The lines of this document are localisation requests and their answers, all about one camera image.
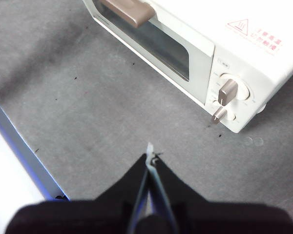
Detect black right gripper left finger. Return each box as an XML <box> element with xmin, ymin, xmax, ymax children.
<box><xmin>4</xmin><ymin>142</ymin><xmax>154</xmax><ymax>234</ymax></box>

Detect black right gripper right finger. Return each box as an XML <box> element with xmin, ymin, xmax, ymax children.
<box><xmin>150</xmin><ymin>157</ymin><xmax>293</xmax><ymax>234</ymax></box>

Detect glass oven door with handle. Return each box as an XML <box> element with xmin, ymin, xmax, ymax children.
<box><xmin>82</xmin><ymin>0</ymin><xmax>216</xmax><ymax>106</ymax></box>

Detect white Toshiba toaster oven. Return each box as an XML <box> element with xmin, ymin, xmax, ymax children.
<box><xmin>82</xmin><ymin>0</ymin><xmax>293</xmax><ymax>134</ymax></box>

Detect beige timer knob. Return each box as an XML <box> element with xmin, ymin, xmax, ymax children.
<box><xmin>211</xmin><ymin>107</ymin><xmax>228</xmax><ymax>125</ymax></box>

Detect beige temperature knob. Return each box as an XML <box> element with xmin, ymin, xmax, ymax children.
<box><xmin>218</xmin><ymin>78</ymin><xmax>239</xmax><ymax>106</ymax></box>

